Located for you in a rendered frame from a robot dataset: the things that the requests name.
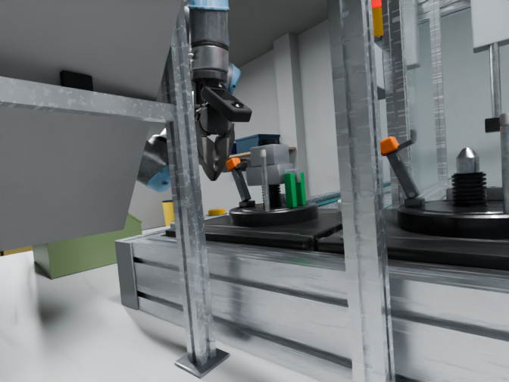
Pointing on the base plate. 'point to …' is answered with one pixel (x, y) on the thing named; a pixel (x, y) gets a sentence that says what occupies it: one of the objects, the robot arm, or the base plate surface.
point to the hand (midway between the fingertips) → (214, 175)
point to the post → (396, 88)
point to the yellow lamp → (377, 22)
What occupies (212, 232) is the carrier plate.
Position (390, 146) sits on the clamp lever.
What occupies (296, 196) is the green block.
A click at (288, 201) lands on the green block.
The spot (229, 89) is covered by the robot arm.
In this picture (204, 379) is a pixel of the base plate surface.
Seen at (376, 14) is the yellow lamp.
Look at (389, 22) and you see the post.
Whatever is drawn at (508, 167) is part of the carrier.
